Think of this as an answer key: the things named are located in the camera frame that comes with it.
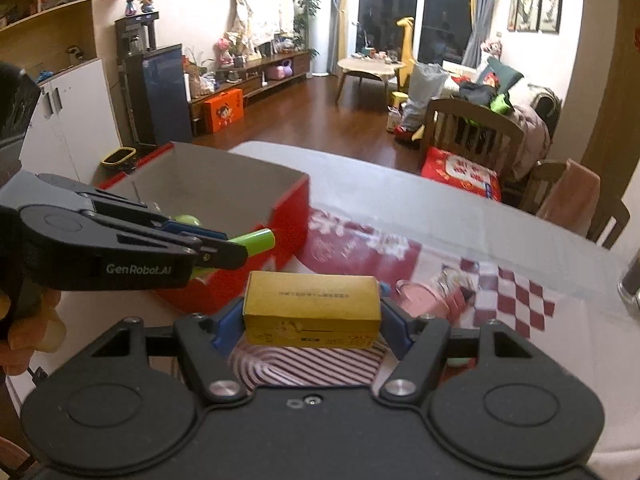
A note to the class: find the glass balcony door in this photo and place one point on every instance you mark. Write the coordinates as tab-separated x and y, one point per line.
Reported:
400	10

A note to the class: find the yellow giraffe toy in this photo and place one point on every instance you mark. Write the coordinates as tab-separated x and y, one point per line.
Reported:
406	45

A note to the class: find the black water dispenser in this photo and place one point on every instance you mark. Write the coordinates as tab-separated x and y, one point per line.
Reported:
131	50

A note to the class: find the wooden chair with pink cloth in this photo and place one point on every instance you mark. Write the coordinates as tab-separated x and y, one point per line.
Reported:
575	200

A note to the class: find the green potted plant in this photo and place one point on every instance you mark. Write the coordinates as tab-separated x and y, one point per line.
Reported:
307	15

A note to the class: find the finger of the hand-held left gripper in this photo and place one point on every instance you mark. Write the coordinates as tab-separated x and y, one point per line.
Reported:
185	229
220	257

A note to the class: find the yellow cardboard box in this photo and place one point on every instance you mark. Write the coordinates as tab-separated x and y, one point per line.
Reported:
310	310

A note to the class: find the small yellow stool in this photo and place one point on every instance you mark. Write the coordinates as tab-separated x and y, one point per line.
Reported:
398	100

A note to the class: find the pink doll toy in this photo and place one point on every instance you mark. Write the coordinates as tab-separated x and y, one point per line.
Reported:
226	50

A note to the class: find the white cabinet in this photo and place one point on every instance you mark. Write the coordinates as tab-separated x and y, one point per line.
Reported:
65	120

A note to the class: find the sofa covered with clothes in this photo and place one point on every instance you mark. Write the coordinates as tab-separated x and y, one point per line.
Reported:
520	105

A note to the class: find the red printed cushion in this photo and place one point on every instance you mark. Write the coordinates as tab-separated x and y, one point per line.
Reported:
462	172

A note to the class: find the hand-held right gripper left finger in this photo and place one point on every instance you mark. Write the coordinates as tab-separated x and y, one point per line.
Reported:
227	327

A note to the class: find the red checked printed tablecloth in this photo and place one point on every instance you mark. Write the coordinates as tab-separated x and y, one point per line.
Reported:
380	255

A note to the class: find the grey curtain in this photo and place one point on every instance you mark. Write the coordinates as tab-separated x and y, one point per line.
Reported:
480	15

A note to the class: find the green plastic cylinder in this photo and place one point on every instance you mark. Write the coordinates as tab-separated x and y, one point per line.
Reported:
257	242

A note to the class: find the pink plastic cup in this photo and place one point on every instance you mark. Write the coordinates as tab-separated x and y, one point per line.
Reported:
425	297

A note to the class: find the green trash bin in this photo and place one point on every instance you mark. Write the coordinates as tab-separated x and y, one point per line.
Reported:
119	156

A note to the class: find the grey plastic bag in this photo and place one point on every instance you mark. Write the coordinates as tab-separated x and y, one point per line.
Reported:
422	92

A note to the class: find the red cardboard storage box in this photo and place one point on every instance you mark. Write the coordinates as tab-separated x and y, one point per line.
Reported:
220	180

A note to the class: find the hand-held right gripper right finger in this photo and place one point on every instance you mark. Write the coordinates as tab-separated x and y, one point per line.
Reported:
395	322

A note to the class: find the dark blue tall appliance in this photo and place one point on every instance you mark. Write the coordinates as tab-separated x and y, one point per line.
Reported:
165	95

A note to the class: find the pink handbag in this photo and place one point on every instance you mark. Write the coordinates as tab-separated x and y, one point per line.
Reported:
279	70

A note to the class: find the white tower air conditioner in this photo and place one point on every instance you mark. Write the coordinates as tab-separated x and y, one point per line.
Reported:
320	30

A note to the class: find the small green ball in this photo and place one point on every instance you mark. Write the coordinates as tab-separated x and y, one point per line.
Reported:
187	220

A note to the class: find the orange gift box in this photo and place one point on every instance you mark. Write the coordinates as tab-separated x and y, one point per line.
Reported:
224	110

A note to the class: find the shiny metal object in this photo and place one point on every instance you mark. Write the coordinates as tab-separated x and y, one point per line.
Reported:
631	285

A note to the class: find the round wooden coffee table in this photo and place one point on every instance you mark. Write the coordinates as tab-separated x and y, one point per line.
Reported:
372	66

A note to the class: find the wooden wall shelf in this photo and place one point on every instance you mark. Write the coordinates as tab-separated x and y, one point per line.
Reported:
45	15

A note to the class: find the wooden TV console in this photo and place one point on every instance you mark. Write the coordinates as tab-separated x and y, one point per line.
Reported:
260	77

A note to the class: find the narrow framed wall picture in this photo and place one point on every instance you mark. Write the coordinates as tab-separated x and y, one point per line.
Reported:
513	7

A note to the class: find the person's left hand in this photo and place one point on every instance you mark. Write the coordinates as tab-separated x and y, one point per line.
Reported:
47	335

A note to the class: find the wooden slatted chair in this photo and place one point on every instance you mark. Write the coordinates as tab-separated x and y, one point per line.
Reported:
475	125

